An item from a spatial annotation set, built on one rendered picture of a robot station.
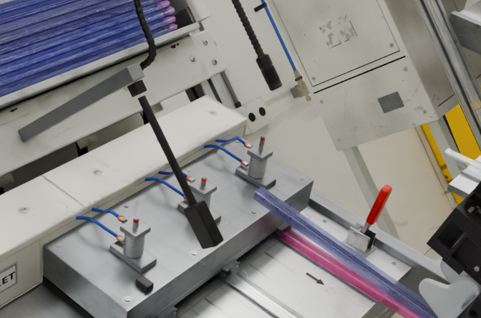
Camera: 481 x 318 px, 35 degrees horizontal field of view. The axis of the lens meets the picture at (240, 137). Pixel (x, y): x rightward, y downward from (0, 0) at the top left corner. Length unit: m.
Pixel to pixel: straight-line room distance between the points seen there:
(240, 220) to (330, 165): 2.63
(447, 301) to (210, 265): 0.29
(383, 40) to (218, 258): 1.04
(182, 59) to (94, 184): 0.27
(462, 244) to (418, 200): 3.31
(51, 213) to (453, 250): 0.44
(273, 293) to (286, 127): 2.49
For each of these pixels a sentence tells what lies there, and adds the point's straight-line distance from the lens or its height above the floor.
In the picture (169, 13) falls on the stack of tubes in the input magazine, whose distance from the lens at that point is 1.09.
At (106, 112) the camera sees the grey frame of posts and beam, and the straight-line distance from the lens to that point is 1.01.
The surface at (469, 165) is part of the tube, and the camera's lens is 1.15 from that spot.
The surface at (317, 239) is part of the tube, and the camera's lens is 0.82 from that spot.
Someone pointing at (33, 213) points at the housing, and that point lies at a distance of 0.89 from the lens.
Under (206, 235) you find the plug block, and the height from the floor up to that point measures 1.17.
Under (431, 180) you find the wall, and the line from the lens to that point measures 4.14.
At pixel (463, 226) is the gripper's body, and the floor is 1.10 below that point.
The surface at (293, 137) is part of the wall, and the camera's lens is 3.41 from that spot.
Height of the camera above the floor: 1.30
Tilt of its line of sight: 4 degrees down
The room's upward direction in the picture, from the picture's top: 26 degrees counter-clockwise
